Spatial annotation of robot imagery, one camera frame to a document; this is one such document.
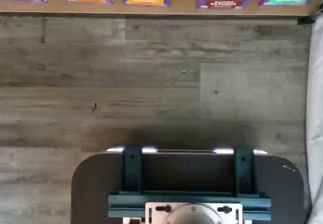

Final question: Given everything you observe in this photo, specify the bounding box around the teal aluminium extrusion frame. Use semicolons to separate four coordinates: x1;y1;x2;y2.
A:
108;147;272;221

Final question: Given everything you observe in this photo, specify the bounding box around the white metal mounting plate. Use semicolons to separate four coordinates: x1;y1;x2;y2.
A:
122;201;243;224

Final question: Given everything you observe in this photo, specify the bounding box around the white cloth sheet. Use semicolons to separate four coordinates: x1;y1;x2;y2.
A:
306;14;323;224

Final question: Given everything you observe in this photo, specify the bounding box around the dark rounded base plate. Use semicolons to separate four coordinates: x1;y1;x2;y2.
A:
71;148;305;224

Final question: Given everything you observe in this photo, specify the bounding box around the black metal shelf frame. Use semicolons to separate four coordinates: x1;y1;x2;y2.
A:
297;16;315;25

